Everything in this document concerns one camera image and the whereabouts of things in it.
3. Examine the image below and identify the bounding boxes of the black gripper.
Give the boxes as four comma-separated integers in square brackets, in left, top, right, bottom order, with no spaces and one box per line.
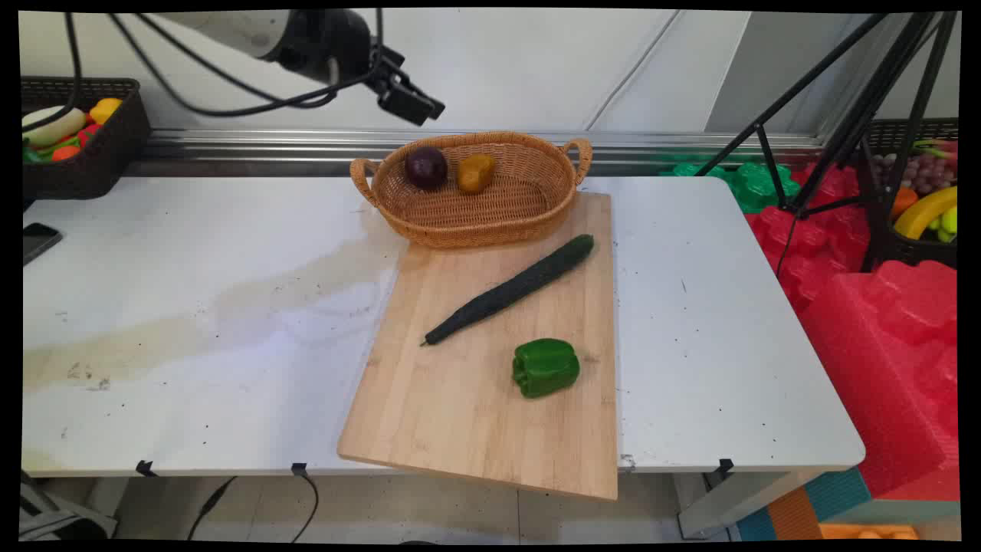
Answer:
[276,9,378,87]

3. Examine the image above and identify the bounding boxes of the yellow-orange toy fruit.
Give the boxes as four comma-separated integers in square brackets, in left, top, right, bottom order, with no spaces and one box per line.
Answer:
[458,153,497,194]

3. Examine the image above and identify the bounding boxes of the dark purple toy onion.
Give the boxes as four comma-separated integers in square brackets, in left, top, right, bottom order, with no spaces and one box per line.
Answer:
[405,146,449,192]

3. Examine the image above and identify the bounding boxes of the black woven basket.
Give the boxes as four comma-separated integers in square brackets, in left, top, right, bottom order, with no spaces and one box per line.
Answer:
[21,77,152,202]

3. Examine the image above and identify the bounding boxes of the pale toy melon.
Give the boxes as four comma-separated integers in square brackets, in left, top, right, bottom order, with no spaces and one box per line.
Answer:
[22,106,87,149]

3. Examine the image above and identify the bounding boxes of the dark green toy cucumber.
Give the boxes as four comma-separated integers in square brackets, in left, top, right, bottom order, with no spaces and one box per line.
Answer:
[420,234,595,347]

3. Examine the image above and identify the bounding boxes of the green toy vegetable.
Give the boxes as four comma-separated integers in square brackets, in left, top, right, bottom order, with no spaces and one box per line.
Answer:
[22,136,80,164]

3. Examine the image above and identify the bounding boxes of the black smartphone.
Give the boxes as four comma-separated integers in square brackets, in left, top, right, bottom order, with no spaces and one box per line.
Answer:
[22,222,64,267]

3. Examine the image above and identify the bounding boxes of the green toy bell pepper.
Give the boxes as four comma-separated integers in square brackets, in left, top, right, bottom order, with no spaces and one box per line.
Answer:
[512,338,581,399]

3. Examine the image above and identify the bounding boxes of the wooden cutting board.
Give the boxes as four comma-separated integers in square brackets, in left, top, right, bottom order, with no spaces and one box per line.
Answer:
[337,192,618,502]

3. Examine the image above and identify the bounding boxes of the green foam mat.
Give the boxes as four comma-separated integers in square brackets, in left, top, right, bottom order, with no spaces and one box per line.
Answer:
[661,159,802,215]

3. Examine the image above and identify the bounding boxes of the red foam mat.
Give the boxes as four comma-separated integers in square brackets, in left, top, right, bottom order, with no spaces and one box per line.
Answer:
[799,261,960,503]
[745,163,873,315]

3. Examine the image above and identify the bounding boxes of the black tripod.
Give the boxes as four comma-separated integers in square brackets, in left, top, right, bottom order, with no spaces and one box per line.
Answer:
[694,11,959,274]

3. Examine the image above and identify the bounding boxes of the purple toy grapes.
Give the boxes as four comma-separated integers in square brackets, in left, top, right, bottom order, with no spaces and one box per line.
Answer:
[874,152,958,197]

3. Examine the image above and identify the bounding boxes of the white table leg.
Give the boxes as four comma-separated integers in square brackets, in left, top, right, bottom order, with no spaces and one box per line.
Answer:
[678,469,827,540]

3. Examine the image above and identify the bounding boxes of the yellow toy banana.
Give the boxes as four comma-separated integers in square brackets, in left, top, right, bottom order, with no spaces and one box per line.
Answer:
[894,186,959,241]

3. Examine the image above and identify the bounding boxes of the yellow-green toy fruit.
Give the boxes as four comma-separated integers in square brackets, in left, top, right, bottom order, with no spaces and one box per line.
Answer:
[926,205,959,244]

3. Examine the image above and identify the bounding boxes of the orange foam mat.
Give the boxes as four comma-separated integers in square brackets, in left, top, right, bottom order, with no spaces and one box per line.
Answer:
[766,486,825,541]

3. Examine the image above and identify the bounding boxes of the teal foam mat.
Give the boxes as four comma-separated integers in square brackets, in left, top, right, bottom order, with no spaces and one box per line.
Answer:
[734,466,960,542]

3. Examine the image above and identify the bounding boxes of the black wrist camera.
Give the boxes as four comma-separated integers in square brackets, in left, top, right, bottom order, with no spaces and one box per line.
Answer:
[369,44,446,127]

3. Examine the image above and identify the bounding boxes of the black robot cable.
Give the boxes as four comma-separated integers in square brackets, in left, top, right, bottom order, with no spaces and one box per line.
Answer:
[107,9,386,119]
[21,11,84,133]

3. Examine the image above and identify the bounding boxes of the wicker basket with handles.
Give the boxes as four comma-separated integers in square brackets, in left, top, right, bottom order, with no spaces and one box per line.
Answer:
[350,130,593,250]

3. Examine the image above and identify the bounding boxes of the metal wall rail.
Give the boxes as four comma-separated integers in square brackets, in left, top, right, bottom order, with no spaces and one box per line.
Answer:
[124,126,827,178]

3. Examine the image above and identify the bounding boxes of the black cable under table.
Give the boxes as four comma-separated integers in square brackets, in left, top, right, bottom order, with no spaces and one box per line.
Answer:
[187,475,239,542]
[290,468,320,544]

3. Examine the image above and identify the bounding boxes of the grey metal frame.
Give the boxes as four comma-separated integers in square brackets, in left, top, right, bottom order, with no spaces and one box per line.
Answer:
[19,468,119,542]

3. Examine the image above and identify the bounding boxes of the black wire basket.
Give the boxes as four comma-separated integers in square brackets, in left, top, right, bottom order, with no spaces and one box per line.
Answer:
[860,117,959,269]

